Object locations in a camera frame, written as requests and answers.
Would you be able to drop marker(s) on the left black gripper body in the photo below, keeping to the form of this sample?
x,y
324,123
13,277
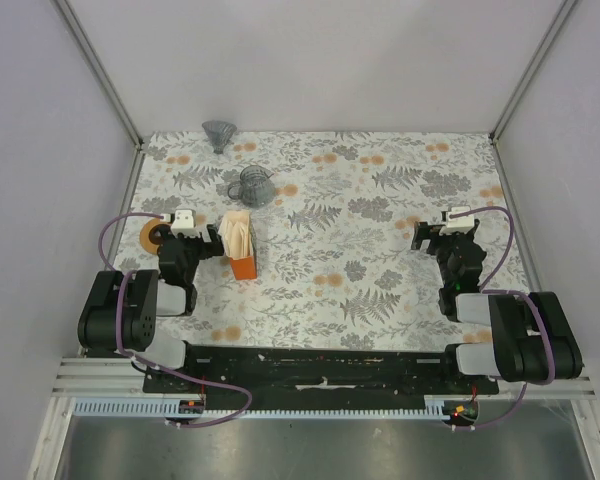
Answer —
x,y
197,249

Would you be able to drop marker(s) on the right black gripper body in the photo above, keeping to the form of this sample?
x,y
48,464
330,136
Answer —
x,y
439,246

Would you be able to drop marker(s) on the wooden dripper ring holder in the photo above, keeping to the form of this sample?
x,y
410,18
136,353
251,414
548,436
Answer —
x,y
153,234

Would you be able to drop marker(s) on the orange coffee filter box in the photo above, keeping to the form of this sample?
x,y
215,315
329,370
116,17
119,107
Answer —
x,y
245,269

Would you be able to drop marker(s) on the glass coffee server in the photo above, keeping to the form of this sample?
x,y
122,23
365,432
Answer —
x,y
254,188

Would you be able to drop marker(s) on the glass cone dripper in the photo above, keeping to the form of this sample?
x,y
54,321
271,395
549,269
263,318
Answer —
x,y
219,133

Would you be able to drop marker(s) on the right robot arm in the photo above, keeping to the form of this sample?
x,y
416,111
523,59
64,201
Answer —
x,y
531,340

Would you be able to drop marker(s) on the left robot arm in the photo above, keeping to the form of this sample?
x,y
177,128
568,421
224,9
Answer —
x,y
120,315

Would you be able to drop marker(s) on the stack of paper filters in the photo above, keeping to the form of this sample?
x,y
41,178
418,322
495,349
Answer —
x,y
235,233

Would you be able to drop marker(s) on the floral table mat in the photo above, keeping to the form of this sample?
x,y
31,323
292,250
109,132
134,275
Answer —
x,y
335,264

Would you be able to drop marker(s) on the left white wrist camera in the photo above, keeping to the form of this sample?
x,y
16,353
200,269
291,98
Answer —
x,y
182,222

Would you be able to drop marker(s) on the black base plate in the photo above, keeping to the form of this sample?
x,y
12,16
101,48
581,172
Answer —
x,y
309,379

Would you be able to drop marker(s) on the aluminium frame rail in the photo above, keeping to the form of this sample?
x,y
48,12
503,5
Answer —
x,y
115,378

